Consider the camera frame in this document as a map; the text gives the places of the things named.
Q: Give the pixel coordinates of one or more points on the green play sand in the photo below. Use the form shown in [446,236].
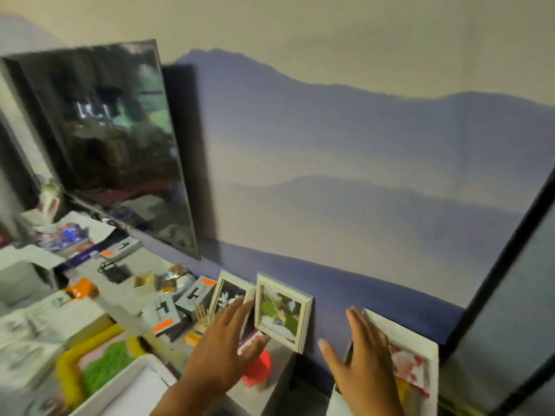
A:
[108,368]

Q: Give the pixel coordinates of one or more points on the white foam toy tray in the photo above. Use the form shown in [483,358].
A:
[26,324]
[30,363]

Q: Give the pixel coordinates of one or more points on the small open cream carton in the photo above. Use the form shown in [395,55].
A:
[144,282]

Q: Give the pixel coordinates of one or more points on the orange snack bag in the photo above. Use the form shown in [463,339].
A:
[82,289]

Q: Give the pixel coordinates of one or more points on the cream strip coloured marks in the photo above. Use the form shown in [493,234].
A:
[249,340]

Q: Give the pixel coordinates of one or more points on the red white picture card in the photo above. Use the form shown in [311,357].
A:
[48,203]

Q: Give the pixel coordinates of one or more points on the black handheld device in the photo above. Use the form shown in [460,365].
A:
[116,272]

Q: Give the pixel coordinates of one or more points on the grey box orange sticker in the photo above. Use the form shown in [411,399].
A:
[121,249]
[162,314]
[195,294]

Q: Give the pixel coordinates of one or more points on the red lid jar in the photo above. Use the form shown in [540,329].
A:
[260,372]

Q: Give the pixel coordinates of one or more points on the white plastic crate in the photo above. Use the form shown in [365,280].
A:
[138,389]

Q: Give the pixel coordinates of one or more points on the white cardboard box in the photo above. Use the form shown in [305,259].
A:
[416,337]

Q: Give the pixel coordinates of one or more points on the black-white photo frame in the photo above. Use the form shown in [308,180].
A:
[227,292]

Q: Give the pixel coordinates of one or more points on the orange packet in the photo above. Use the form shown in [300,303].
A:
[193,338]

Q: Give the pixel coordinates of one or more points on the wooden peg rack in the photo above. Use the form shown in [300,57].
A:
[201,320]

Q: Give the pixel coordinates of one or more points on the person's left hand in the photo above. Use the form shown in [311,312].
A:
[221,355]

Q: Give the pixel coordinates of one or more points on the black flat television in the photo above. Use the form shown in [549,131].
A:
[112,138]

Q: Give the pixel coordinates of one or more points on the yellow snack packets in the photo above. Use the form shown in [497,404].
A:
[403,389]

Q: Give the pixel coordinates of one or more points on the landscape photo frame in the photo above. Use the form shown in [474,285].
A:
[282,311]

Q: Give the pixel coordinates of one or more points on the open white flap carton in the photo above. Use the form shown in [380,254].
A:
[99,227]

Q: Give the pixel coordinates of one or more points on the silver foil bag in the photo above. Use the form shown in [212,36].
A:
[186,283]

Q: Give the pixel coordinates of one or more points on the person's left forearm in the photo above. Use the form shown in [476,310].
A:
[182,400]

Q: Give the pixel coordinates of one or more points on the blue shiny packet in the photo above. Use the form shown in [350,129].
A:
[67,236]

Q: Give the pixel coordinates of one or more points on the brown snack bag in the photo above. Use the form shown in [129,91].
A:
[178,270]

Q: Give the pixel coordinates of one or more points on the person's right hand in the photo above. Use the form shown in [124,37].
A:
[368,376]

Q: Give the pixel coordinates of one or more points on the yellow play tray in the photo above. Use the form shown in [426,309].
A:
[65,368]

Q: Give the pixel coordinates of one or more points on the red wafer biscuit packet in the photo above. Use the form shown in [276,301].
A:
[409,368]

